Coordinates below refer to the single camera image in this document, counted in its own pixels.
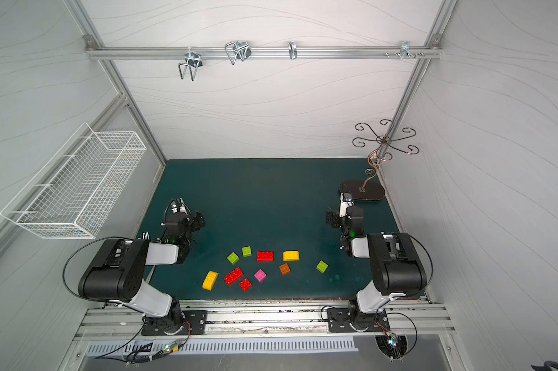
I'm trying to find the metal clip hook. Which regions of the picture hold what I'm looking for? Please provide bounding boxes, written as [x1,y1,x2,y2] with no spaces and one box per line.
[224,40,252,65]
[288,41,297,60]
[178,51,203,81]
[384,41,425,60]

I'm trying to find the red small lego brick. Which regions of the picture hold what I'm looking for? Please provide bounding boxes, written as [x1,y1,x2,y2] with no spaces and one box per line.
[240,278,252,292]

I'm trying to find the pink lego brick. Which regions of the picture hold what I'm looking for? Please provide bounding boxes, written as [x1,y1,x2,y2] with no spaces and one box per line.
[254,269,266,282]

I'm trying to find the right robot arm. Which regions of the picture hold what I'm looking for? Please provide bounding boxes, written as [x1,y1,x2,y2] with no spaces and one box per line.
[326,193,433,332]

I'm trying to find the right metal clip hook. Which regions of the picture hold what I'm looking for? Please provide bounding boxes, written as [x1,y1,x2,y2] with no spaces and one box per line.
[384,41,425,60]

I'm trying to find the white wire basket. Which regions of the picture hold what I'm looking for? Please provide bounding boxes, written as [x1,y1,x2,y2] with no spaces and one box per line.
[0,123,147,240]

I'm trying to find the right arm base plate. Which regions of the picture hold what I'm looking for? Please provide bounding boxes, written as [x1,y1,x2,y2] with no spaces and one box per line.
[324,308,390,333]

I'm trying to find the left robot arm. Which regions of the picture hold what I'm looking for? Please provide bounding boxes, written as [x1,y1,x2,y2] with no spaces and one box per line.
[61,199,206,335]

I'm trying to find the yellow curved lego brick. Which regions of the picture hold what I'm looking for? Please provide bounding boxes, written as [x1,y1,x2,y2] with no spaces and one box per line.
[283,250,300,262]

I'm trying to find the red long lego brick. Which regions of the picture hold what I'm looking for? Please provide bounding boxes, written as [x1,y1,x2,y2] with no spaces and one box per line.
[224,267,243,286]

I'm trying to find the horizontal aluminium rail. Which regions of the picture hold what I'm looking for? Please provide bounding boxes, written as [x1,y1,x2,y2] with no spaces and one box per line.
[86,44,444,61]

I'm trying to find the black metal hook stand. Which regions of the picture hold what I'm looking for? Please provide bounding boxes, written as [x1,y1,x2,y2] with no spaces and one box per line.
[339,122,420,202]

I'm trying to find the yellow lego brick left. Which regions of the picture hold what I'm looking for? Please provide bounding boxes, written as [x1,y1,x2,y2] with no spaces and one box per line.
[202,271,219,292]

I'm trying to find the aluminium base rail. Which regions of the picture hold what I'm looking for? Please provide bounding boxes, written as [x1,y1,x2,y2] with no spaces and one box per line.
[74,298,457,342]

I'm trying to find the green lego brick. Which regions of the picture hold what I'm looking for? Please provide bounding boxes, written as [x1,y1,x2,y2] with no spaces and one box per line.
[227,252,239,264]
[316,261,328,274]
[242,246,252,258]

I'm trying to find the left metal clip hook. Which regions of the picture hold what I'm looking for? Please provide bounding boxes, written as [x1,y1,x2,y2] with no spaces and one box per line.
[178,51,203,81]

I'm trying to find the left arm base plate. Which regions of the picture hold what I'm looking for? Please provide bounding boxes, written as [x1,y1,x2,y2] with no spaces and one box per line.
[141,310,208,336]

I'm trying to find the orange lego brick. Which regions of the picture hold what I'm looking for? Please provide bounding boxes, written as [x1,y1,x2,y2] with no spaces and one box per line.
[280,264,291,275]

